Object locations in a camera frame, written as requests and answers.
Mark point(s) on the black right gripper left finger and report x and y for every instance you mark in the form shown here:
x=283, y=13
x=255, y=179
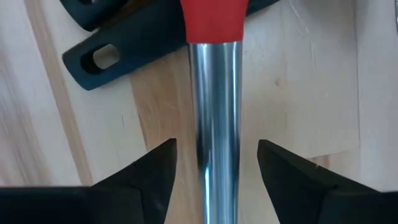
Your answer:
x=124, y=202

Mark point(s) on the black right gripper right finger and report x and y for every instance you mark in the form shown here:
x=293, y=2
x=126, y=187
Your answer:
x=311, y=199

